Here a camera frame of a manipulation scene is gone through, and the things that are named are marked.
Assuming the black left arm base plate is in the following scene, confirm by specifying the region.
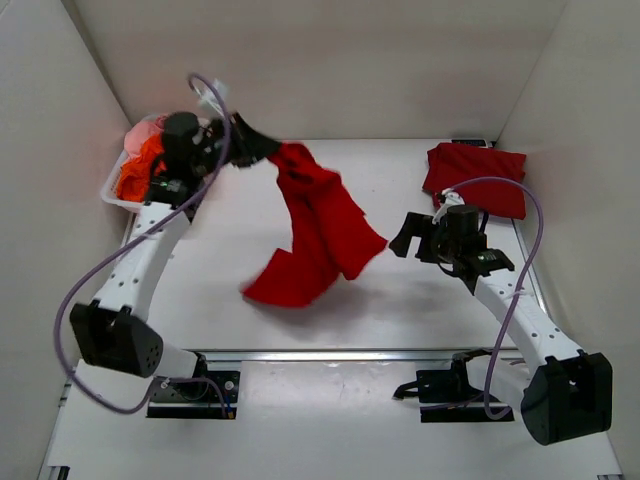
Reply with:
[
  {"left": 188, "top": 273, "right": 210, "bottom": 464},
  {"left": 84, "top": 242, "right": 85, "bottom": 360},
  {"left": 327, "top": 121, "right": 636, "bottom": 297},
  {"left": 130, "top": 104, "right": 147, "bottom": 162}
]
[{"left": 146, "top": 356, "right": 241, "bottom": 421}]

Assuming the white plastic laundry basket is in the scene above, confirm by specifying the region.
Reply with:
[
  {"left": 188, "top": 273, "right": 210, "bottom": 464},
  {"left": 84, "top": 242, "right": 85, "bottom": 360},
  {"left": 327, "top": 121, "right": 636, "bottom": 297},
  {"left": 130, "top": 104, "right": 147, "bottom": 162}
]
[{"left": 101, "top": 113, "right": 201, "bottom": 216}]

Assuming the bright red t shirt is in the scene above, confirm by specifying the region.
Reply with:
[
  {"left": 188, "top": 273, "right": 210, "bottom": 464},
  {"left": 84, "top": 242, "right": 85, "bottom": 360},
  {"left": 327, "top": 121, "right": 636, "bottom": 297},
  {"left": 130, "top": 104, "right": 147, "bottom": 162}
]
[{"left": 242, "top": 143, "right": 387, "bottom": 308}]

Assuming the folded dark red t shirt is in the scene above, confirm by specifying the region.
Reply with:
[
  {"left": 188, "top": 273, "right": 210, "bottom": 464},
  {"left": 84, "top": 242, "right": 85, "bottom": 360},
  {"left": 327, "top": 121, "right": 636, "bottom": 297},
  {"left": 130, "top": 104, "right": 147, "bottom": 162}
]
[{"left": 422, "top": 142, "right": 528, "bottom": 221}]

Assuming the orange t shirt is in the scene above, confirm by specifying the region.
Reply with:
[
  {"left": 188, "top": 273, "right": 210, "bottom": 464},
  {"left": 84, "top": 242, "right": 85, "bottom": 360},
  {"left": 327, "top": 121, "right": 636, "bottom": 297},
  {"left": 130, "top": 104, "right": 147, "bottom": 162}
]
[{"left": 116, "top": 134, "right": 166, "bottom": 203}]

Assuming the pink t shirt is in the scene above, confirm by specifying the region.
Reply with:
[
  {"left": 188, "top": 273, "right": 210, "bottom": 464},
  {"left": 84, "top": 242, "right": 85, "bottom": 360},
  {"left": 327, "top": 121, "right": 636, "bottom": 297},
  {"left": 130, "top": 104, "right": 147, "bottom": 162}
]
[{"left": 124, "top": 114, "right": 168, "bottom": 157}]

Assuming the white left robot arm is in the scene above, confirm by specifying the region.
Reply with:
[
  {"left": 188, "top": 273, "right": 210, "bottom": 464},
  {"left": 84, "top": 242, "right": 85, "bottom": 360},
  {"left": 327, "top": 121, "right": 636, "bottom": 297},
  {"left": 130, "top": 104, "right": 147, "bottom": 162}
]
[{"left": 70, "top": 112, "right": 281, "bottom": 379}]

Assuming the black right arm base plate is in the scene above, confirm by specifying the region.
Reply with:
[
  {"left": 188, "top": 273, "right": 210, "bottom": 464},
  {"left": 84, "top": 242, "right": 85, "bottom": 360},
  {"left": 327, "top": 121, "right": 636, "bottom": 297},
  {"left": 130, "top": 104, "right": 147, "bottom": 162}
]
[{"left": 392, "top": 348, "right": 515, "bottom": 424}]

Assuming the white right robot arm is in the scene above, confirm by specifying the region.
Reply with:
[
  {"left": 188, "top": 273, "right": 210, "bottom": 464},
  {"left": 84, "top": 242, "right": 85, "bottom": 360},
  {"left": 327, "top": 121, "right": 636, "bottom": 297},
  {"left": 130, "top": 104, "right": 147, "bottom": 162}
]
[{"left": 390, "top": 205, "right": 613, "bottom": 445}]

